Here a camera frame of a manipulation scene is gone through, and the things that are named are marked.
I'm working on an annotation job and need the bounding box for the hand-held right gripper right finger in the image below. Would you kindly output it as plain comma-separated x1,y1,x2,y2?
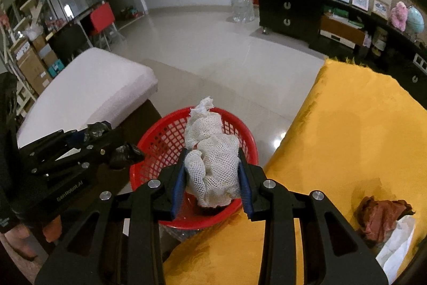
238,151,389,285

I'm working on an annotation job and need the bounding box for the green book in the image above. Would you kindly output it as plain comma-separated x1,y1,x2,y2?
323,6,364,28

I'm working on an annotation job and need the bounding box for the black television cabinet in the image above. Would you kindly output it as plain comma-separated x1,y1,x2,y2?
257,0,427,87

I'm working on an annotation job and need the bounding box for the red chair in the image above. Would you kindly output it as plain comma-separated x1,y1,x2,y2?
87,3,117,52

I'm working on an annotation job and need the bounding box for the brown cabinet drawer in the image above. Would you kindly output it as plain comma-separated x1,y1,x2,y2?
319,15,366,47

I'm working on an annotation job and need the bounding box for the large clear water bottle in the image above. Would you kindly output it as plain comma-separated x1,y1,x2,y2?
230,0,256,23

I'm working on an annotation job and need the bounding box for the brown paper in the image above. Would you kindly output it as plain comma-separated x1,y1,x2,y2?
357,196,416,243

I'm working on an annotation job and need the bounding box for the person's left hand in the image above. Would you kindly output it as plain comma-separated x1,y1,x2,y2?
3,216,62,260

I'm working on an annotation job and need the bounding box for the pink plush toy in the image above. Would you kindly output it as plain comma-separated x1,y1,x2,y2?
390,1,409,31

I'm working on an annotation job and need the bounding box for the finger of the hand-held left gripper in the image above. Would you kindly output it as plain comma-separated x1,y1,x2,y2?
43,135,145,179
20,121,114,159

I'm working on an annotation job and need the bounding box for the red plastic mesh basket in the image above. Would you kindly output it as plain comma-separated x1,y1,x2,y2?
128,107,259,230

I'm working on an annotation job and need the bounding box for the white tissue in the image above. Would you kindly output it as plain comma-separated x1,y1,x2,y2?
376,216,417,276

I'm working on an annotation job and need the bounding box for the stack of cardboard boxes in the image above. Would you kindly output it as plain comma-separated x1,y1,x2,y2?
10,34,62,95

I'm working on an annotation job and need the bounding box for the white cushioned ottoman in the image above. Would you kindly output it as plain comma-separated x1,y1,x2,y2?
17,48,159,149

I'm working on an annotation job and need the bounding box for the grey picture frame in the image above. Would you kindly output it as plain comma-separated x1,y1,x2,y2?
372,0,391,19

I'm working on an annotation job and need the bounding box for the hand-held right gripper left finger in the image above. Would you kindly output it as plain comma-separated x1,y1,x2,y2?
35,148,186,285

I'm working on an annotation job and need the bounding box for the white foam net wrapper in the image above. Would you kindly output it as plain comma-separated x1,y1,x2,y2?
184,97,241,207

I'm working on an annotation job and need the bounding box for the pale blue globe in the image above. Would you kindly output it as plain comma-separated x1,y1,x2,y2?
405,5,426,38

